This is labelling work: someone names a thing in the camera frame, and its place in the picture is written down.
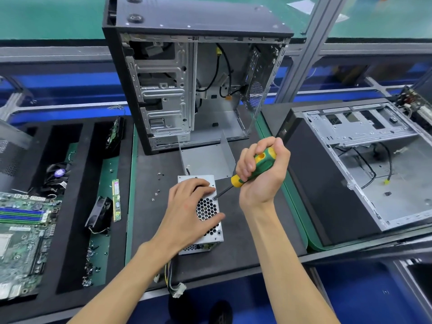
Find black work mat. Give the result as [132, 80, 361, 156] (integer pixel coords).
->
[130, 106, 308, 295]

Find aluminium frame post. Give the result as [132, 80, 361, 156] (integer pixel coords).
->
[275, 0, 339, 104]

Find black computer case lying open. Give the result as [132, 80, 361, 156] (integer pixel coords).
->
[275, 99, 432, 247]

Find aluminium frame rail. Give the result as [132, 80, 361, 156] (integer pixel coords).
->
[0, 46, 113, 64]

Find pile of screws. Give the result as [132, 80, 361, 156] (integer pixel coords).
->
[81, 243, 110, 288]

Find silver power supply unit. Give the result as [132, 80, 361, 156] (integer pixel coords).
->
[178, 175, 225, 256]

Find person's right black shoe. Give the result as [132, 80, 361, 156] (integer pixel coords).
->
[209, 300, 234, 324]

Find black cable with yellow plug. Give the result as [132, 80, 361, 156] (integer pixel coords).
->
[197, 44, 244, 102]

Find person's left forearm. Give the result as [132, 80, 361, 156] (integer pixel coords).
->
[67, 240, 180, 324]

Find black cables with yellow connector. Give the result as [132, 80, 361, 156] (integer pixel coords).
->
[332, 143, 394, 187]

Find white paper sheet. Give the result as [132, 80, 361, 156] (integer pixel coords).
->
[286, 0, 316, 14]

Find power supply cable bundle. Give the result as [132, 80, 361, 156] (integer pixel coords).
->
[153, 258, 187, 299]

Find blue conveyor belt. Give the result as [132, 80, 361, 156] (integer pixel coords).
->
[0, 61, 432, 125]

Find scattered small screws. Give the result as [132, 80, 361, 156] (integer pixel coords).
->
[151, 171, 164, 202]

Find person's right forearm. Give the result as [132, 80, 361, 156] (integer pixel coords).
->
[242, 202, 341, 324]

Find upright black computer case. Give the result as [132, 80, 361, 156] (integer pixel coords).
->
[102, 0, 295, 156]

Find computer chassis with cables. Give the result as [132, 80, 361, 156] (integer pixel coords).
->
[394, 77, 432, 129]

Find green memory stick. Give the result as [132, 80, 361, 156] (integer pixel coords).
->
[112, 179, 122, 223]

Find processor cooler fan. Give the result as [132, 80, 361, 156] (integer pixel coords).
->
[43, 163, 74, 197]

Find green motherboard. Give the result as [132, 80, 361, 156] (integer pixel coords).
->
[0, 191, 63, 301]

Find person's right hand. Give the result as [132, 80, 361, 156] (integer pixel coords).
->
[235, 136, 291, 213]

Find bent grey metal cover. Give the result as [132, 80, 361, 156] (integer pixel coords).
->
[178, 129, 236, 181]

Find green yellow handled screwdriver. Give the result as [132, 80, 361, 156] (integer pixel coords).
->
[213, 147, 277, 200]

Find black foam parts tray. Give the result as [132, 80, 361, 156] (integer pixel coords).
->
[0, 115, 136, 302]

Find green expansion card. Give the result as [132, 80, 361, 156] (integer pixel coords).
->
[103, 116, 123, 154]

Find person's left hand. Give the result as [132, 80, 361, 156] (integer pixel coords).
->
[148, 178, 226, 257]

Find perforated grey metal panel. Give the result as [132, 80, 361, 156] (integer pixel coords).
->
[0, 119, 33, 195]

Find black case fan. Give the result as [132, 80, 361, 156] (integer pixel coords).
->
[84, 196, 114, 234]

